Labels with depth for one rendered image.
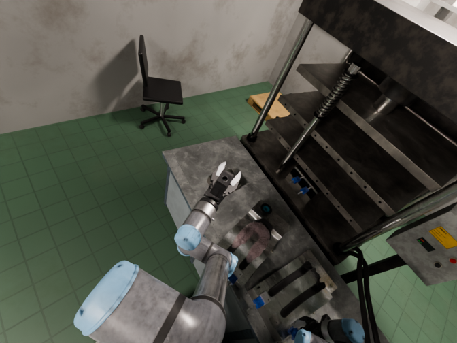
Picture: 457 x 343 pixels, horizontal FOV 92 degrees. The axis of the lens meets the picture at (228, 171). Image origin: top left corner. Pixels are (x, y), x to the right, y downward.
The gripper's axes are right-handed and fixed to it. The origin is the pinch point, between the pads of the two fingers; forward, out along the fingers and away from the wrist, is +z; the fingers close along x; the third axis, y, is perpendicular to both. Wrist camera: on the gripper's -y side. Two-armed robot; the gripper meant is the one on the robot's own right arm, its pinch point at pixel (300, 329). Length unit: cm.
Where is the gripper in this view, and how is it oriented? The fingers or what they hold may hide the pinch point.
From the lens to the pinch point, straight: 135.1
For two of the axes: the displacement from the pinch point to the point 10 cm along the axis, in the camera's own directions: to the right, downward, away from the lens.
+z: -3.7, 5.5, 7.5
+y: -8.0, 2.2, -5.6
